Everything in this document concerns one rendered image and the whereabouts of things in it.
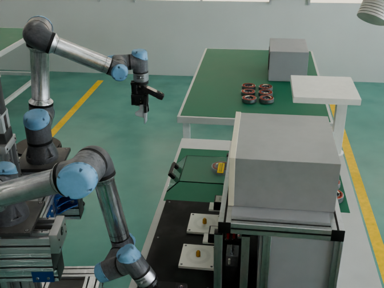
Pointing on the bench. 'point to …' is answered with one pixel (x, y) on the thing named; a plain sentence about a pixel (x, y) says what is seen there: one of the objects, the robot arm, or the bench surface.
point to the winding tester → (283, 162)
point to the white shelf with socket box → (327, 98)
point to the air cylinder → (232, 255)
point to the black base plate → (167, 252)
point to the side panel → (299, 263)
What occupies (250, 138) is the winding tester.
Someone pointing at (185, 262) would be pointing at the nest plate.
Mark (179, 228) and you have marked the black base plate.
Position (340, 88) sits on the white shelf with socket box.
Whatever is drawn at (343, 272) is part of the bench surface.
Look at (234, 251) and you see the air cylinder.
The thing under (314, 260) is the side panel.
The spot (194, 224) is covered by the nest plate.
